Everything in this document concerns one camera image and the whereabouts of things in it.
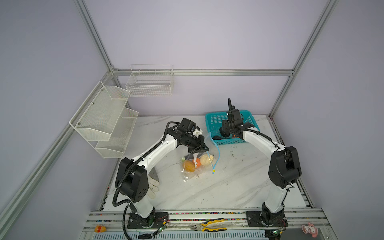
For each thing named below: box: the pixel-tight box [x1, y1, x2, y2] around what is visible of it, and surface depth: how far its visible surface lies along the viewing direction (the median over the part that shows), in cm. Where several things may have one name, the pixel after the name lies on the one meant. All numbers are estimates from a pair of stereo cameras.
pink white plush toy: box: [301, 222, 319, 238], surface depth 70 cm
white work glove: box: [147, 175, 160, 199], surface depth 84 cm
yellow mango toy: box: [184, 160, 195, 173], surface depth 88 cm
